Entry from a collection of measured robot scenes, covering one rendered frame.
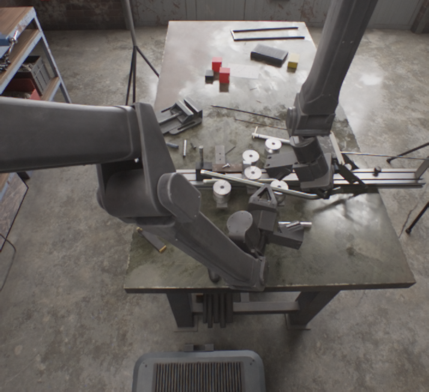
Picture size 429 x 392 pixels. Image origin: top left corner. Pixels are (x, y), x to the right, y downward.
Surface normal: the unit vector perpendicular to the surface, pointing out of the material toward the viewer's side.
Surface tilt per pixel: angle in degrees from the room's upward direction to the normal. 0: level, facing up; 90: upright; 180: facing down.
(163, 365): 0
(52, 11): 90
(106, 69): 0
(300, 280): 0
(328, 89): 100
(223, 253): 67
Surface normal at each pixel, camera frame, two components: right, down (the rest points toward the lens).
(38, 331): 0.01, -0.62
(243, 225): -0.38, -0.66
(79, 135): 0.90, -0.03
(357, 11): 0.00, 0.88
